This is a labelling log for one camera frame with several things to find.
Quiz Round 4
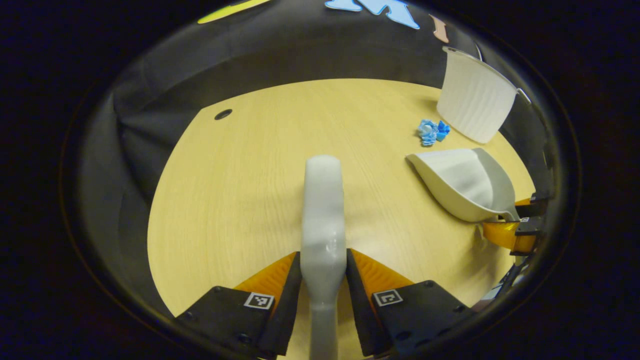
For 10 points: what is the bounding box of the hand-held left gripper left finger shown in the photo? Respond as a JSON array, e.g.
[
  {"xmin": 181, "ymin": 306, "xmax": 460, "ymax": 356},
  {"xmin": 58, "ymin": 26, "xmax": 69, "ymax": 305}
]
[{"xmin": 175, "ymin": 251, "xmax": 304, "ymax": 359}]

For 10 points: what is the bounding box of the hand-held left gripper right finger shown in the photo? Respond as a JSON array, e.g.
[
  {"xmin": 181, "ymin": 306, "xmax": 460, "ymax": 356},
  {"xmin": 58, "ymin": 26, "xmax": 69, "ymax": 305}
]
[{"xmin": 345, "ymin": 248, "xmax": 476, "ymax": 357}]

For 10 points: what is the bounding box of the grey dustpan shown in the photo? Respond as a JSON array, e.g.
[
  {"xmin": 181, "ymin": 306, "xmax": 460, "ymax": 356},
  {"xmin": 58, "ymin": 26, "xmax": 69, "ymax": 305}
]
[{"xmin": 406, "ymin": 147, "xmax": 521, "ymax": 223}]

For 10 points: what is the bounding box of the small white broom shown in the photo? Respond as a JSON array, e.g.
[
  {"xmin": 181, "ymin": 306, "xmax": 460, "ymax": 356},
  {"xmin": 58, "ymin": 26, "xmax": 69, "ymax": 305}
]
[{"xmin": 300, "ymin": 155, "xmax": 348, "ymax": 360}]

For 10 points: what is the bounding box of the white ribbed garbage bin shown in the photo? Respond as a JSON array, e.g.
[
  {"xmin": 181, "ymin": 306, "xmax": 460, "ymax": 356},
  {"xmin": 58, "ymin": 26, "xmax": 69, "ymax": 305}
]
[{"xmin": 436, "ymin": 46, "xmax": 518, "ymax": 145}]

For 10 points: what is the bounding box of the light blue paper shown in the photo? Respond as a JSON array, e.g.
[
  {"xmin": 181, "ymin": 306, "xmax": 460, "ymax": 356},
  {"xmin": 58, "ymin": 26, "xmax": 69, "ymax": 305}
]
[{"xmin": 418, "ymin": 119, "xmax": 440, "ymax": 147}]

